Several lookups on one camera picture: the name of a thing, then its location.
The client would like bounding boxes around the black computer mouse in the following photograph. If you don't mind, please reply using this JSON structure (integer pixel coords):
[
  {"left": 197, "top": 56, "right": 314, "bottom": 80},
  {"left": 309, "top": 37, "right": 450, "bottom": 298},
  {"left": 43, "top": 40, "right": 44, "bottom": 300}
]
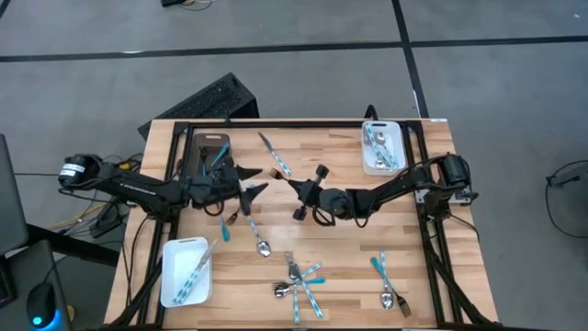
[{"left": 26, "top": 281, "right": 61, "bottom": 331}]

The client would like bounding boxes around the black right camera cable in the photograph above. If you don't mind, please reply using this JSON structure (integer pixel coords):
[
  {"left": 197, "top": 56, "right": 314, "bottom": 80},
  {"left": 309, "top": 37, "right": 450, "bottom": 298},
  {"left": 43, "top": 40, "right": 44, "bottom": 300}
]
[{"left": 311, "top": 206, "right": 336, "bottom": 227}]

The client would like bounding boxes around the black stand beam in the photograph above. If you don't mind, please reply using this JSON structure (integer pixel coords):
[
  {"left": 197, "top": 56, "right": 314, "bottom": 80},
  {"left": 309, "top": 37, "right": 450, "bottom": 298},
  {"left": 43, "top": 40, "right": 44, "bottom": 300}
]
[{"left": 25, "top": 223, "right": 121, "bottom": 268}]

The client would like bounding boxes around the white plastic bin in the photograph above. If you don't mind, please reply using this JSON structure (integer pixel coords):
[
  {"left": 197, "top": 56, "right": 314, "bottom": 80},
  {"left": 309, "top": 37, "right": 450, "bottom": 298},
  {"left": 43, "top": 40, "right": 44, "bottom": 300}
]
[
  {"left": 159, "top": 236, "right": 213, "bottom": 308},
  {"left": 361, "top": 120, "right": 408, "bottom": 177}
]

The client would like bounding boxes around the yellow cable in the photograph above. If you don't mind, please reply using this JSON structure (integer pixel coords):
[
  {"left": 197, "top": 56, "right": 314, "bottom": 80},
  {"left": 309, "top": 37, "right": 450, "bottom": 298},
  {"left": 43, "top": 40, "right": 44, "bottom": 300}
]
[{"left": 48, "top": 201, "right": 111, "bottom": 231}]

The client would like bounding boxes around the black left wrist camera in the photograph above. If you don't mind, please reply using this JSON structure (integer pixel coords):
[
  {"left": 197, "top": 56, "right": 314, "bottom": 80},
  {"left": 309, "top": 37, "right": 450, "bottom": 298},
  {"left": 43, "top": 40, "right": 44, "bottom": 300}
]
[{"left": 215, "top": 167, "right": 236, "bottom": 193}]

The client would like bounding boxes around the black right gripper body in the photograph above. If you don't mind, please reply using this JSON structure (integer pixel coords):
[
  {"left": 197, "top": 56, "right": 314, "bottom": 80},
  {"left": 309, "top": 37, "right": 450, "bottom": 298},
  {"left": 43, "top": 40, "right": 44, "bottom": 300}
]
[{"left": 292, "top": 164, "right": 334, "bottom": 222}]

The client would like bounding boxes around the black power strip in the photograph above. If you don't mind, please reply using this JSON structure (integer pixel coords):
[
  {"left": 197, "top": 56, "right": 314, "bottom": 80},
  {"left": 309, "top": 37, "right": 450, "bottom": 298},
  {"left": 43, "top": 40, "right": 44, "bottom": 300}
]
[{"left": 89, "top": 195, "right": 123, "bottom": 239}]

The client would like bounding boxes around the black left camera cable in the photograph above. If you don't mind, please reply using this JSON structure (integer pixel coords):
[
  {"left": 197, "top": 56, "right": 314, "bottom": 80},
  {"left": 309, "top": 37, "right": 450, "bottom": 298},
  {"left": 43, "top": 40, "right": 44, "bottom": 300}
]
[{"left": 203, "top": 200, "right": 227, "bottom": 218}]

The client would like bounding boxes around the black table frame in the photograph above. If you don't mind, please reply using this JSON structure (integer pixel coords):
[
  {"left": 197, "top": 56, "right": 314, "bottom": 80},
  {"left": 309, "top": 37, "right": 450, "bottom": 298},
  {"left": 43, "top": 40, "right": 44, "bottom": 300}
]
[{"left": 105, "top": 119, "right": 502, "bottom": 331}]

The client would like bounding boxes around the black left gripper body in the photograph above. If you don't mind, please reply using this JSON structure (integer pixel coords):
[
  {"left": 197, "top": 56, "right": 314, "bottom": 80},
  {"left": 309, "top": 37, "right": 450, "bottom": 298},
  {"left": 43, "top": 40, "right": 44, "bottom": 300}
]
[{"left": 187, "top": 162, "right": 253, "bottom": 217}]

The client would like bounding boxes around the dark grey plastic bin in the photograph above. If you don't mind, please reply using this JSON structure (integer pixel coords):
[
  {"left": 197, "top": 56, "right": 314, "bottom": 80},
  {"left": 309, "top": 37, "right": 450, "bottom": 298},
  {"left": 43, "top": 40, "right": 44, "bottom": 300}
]
[{"left": 189, "top": 131, "right": 232, "bottom": 178}]

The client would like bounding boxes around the grey monitor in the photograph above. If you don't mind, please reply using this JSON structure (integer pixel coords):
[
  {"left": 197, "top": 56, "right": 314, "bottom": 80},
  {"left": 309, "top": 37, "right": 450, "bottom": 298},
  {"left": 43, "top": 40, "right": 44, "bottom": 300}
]
[{"left": 0, "top": 132, "right": 29, "bottom": 257}]

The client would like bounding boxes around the black camera cable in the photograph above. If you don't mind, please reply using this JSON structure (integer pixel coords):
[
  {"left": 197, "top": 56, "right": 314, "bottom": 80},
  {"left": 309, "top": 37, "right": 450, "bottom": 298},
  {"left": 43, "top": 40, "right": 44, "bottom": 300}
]
[
  {"left": 203, "top": 200, "right": 227, "bottom": 218},
  {"left": 311, "top": 206, "right": 336, "bottom": 227}
]

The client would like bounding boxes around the teal patterned handle knife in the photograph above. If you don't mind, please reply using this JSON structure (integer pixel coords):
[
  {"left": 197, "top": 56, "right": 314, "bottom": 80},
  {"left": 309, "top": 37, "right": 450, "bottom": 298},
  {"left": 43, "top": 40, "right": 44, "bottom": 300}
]
[
  {"left": 283, "top": 251, "right": 325, "bottom": 320},
  {"left": 256, "top": 131, "right": 293, "bottom": 177},
  {"left": 173, "top": 239, "right": 219, "bottom": 306}
]

